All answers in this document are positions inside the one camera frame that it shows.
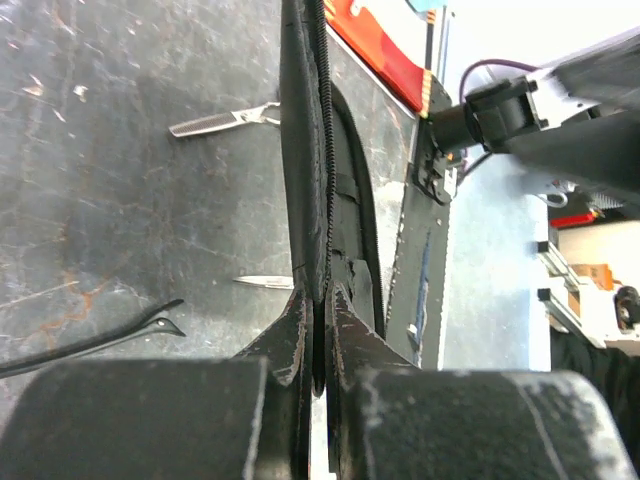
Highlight black zippered tool case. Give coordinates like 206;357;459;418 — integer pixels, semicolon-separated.
278;0;386;337

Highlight silver hair scissors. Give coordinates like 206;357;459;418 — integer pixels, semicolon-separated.
233;275;294;290

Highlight silver thinning scissors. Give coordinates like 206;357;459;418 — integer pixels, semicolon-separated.
168;102;280;138

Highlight colourful patterned placemat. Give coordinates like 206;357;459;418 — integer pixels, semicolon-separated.
324;0;441;118

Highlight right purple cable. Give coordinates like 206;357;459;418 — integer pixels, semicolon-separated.
458;58;541;101

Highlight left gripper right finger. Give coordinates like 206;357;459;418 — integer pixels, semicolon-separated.
325;282;635;479

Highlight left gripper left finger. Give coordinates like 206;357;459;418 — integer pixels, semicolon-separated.
1;289;313;479

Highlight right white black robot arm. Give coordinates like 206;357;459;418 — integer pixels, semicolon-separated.
427;33;639;204

